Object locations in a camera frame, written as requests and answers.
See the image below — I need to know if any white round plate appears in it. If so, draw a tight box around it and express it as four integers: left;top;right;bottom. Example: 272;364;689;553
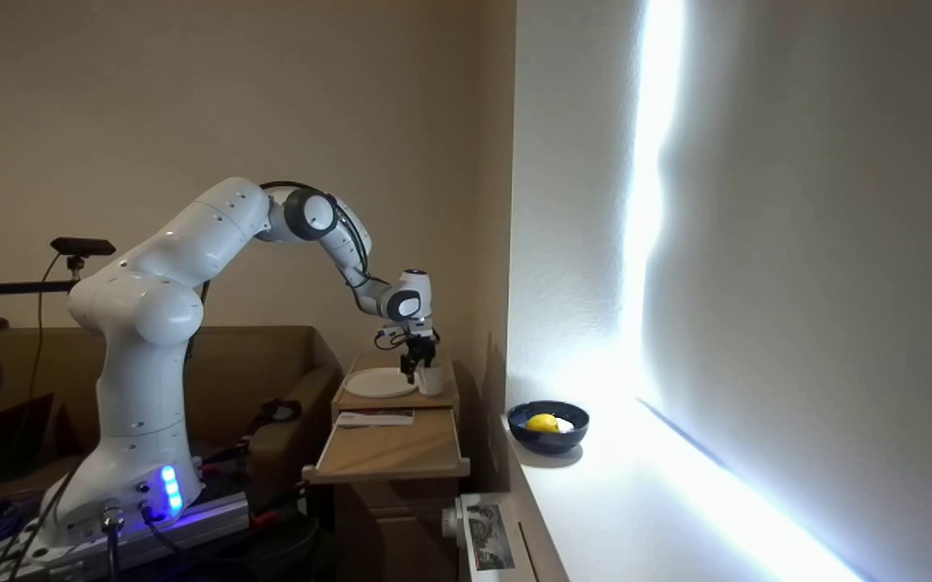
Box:
347;368;415;398

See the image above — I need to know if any wooden side table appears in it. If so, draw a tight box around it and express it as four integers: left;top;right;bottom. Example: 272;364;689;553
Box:
326;357;469;582

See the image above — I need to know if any black camera on stand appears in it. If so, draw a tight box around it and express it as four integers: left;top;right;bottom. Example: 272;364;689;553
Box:
53;237;117;275

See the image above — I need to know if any white ceramic mug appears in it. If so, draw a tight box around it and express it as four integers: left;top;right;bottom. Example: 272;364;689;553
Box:
416;364;447;398

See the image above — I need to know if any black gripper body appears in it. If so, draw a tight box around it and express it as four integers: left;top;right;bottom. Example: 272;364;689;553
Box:
404;326;441;363

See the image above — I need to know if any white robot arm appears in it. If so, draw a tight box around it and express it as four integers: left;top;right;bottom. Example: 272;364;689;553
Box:
39;179;441;548

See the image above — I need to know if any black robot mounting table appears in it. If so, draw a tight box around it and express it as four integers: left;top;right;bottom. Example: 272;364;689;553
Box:
0;465;320;582

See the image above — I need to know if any dark blue bowl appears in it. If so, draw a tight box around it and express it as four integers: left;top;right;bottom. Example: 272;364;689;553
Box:
507;401;589;456

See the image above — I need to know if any yellow lemon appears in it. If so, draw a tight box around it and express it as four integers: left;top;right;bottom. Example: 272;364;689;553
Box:
525;414;561;435

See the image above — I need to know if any tan leather armchair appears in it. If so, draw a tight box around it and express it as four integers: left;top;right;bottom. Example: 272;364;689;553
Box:
0;326;340;506

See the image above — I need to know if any pull-out wooden tray shelf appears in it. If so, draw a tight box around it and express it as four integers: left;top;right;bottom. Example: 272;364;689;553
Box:
301;412;469;485

